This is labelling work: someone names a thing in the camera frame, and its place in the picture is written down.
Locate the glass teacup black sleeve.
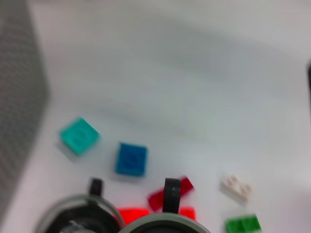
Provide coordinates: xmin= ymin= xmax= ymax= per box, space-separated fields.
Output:
xmin=36 ymin=178 xmax=122 ymax=233
xmin=120 ymin=178 xmax=212 ymax=233

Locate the grey perforated storage bin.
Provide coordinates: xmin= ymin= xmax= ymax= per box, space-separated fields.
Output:
xmin=0 ymin=0 xmax=52 ymax=209

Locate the blue square brick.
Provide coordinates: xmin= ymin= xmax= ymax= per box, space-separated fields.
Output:
xmin=114 ymin=142 xmax=148 ymax=177

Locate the teal square brick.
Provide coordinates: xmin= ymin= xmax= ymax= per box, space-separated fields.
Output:
xmin=59 ymin=117 xmax=101 ymax=157

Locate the dark red long brick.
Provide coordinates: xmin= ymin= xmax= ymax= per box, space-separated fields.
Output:
xmin=147 ymin=176 xmax=196 ymax=212

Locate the bright red rectangular brick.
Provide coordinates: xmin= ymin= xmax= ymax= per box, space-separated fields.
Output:
xmin=118 ymin=207 xmax=150 ymax=226

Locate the small red square brick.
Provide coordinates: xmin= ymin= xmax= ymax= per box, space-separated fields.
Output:
xmin=178 ymin=205 xmax=196 ymax=221

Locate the white toy brick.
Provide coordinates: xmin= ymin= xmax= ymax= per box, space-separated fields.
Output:
xmin=220 ymin=174 xmax=253 ymax=204

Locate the green rectangular brick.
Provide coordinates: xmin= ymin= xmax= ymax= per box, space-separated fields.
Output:
xmin=225 ymin=214 xmax=262 ymax=233

